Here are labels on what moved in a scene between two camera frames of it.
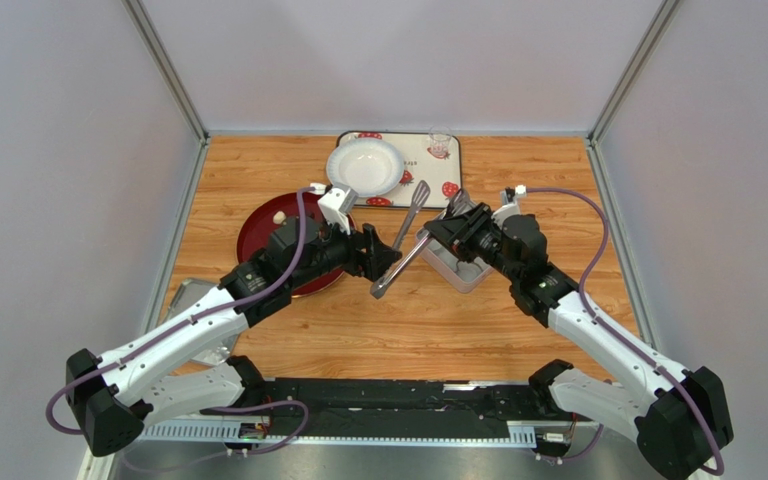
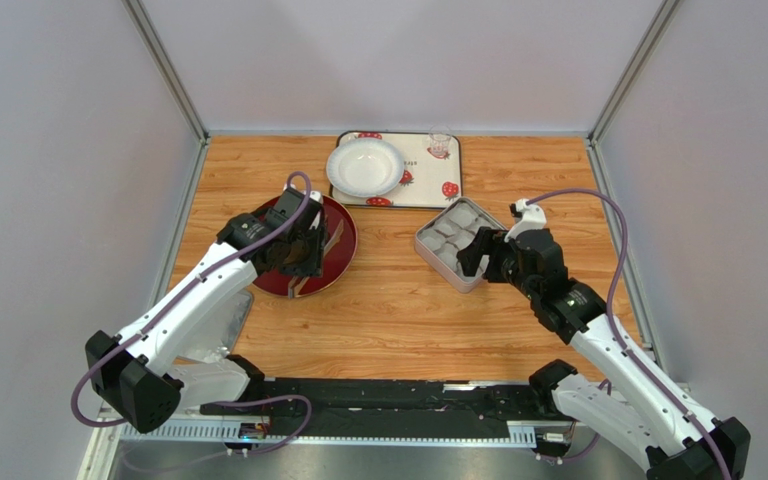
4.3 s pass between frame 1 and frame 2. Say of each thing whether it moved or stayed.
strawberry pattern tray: stayed
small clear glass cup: stayed
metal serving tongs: moved
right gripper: moved
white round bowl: stayed
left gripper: moved
